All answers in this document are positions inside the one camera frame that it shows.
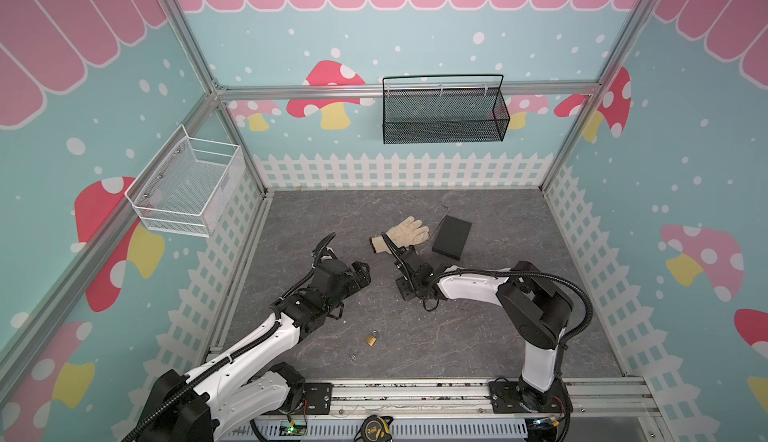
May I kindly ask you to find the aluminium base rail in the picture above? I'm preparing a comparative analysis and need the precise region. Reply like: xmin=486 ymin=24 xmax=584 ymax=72
xmin=227 ymin=377 xmax=661 ymax=435

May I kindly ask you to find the metal hex key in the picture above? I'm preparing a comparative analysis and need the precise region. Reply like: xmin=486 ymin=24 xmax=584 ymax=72
xmin=431 ymin=204 xmax=451 ymax=236

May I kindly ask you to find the brass padlock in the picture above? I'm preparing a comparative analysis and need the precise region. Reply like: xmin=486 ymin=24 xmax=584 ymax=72
xmin=365 ymin=330 xmax=379 ymax=347

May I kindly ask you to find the yellow black tape measure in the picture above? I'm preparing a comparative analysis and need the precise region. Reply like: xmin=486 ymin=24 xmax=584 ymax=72
xmin=354 ymin=415 xmax=394 ymax=442

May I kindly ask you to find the green circuit board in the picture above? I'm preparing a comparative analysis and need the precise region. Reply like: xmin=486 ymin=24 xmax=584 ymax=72
xmin=279 ymin=421 xmax=308 ymax=437

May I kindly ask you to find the beige knit work glove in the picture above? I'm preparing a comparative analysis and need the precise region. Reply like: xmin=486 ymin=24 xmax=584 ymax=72
xmin=370 ymin=216 xmax=429 ymax=253

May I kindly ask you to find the black mesh wall basket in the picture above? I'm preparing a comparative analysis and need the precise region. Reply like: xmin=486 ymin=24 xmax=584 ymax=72
xmin=381 ymin=73 xmax=511 ymax=145

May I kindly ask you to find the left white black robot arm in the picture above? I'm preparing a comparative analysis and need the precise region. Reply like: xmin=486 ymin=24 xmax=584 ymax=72
xmin=124 ymin=256 xmax=371 ymax=441

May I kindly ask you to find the white mesh wall basket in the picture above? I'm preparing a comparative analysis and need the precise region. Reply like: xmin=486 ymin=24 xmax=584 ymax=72
xmin=125 ymin=126 xmax=245 ymax=238

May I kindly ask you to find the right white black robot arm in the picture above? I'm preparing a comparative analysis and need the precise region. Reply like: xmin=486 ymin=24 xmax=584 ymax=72
xmin=392 ymin=246 xmax=594 ymax=416

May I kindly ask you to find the flat black box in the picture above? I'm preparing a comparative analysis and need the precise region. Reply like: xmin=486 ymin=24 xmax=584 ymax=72
xmin=432 ymin=216 xmax=472 ymax=261

